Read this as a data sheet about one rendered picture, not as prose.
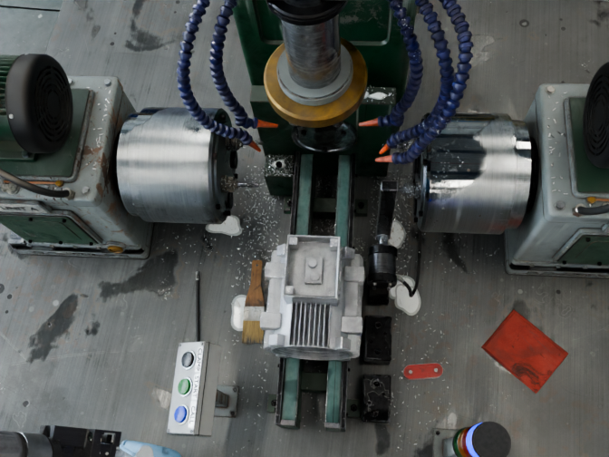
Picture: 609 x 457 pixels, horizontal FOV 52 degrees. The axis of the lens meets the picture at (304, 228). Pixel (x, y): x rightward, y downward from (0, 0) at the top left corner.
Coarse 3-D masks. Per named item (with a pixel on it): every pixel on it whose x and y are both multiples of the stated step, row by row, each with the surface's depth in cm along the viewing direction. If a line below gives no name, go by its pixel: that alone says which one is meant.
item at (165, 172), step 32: (128, 128) 129; (160, 128) 127; (192, 128) 127; (128, 160) 127; (160, 160) 125; (192, 160) 125; (224, 160) 135; (128, 192) 129; (160, 192) 127; (192, 192) 127; (224, 192) 133
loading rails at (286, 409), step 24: (312, 168) 149; (312, 192) 151; (312, 216) 153; (336, 216) 144; (360, 216) 156; (288, 360) 133; (336, 360) 133; (288, 384) 132; (312, 384) 138; (336, 384) 131; (288, 408) 130; (336, 408) 129; (360, 408) 138
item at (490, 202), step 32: (448, 128) 123; (480, 128) 123; (512, 128) 122; (416, 160) 139; (448, 160) 121; (480, 160) 120; (512, 160) 120; (416, 192) 128; (448, 192) 121; (480, 192) 121; (512, 192) 120; (448, 224) 127; (480, 224) 126; (512, 224) 127
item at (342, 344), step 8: (280, 248) 125; (344, 248) 123; (352, 248) 124; (280, 256) 125; (344, 256) 123; (352, 256) 123; (272, 336) 119; (280, 336) 118; (272, 344) 118; (280, 344) 118; (336, 344) 117; (344, 344) 117; (344, 360) 129
